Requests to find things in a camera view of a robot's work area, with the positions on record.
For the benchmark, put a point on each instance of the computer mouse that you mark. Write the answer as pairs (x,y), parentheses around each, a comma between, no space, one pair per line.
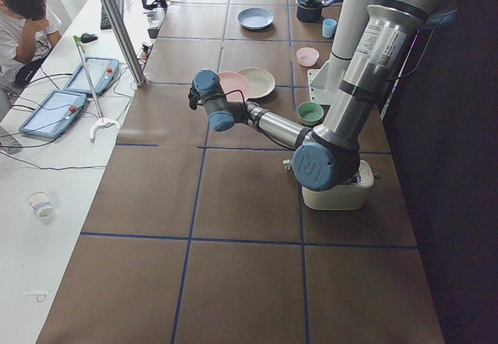
(88,38)

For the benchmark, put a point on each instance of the blue plate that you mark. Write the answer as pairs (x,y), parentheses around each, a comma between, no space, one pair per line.
(255,19)

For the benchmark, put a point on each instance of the teach pendant far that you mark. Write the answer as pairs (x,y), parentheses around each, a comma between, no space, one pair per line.
(102,73)

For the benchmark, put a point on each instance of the dark blue saucepan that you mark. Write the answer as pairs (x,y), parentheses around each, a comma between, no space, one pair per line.
(309,11)

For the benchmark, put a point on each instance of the cream plate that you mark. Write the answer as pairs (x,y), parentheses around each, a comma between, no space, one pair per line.
(262,82)

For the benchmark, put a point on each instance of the teach pendant near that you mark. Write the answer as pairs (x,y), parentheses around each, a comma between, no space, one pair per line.
(54,114)

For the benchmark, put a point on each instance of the light blue cup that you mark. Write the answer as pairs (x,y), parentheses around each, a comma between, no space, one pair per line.
(328,28)

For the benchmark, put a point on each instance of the pink bowl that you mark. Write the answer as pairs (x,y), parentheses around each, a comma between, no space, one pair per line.
(307,56)

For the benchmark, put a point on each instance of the cream toaster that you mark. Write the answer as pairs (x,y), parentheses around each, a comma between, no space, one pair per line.
(350,195)

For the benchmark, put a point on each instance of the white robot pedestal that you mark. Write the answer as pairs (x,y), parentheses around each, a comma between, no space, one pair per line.
(324,82)

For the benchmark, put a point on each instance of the reacher grabber stick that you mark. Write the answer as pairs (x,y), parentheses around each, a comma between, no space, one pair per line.
(102,121)

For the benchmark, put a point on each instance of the teach pendant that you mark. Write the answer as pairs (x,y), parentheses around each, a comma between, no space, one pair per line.
(102,73)
(54,114)

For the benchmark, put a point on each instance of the green bowl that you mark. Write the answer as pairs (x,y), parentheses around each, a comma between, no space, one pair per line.
(310,113)

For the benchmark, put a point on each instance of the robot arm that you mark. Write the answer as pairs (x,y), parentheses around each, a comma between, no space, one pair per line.
(371,38)

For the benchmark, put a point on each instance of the pink plate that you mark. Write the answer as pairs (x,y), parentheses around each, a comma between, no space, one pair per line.
(235,85)

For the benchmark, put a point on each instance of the person in white shirt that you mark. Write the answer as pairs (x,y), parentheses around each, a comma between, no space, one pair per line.
(29,32)

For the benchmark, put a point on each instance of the aluminium frame post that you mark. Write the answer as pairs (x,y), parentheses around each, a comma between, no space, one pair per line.
(124,42)

